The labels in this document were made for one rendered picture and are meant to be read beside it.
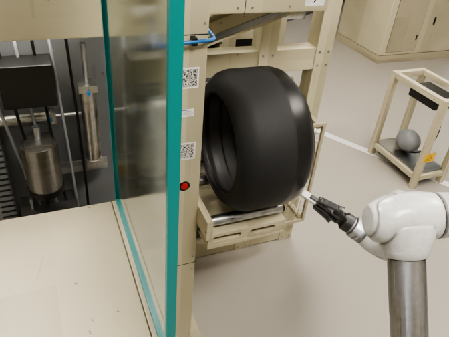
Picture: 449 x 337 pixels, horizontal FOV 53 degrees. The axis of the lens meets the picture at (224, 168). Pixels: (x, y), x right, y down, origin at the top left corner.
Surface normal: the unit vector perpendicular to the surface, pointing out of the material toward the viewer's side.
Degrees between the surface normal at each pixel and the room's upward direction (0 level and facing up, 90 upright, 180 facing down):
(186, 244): 90
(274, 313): 0
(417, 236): 60
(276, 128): 52
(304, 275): 0
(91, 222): 0
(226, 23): 90
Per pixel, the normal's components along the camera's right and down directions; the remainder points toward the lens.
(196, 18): 0.37, 0.55
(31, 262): 0.08, -0.82
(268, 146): 0.36, 0.13
